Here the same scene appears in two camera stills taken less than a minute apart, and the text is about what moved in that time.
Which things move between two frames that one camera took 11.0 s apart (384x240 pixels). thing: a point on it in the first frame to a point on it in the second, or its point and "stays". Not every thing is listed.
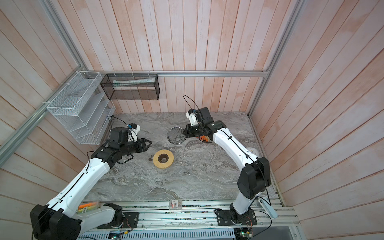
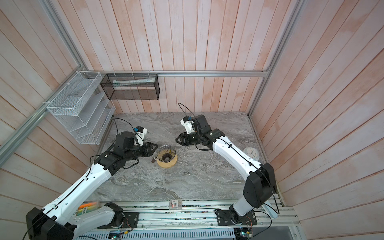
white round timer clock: [253, 151] stays
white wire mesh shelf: [83, 108] stays
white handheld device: [270, 210] stays
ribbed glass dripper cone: [175, 135] to [165, 153]
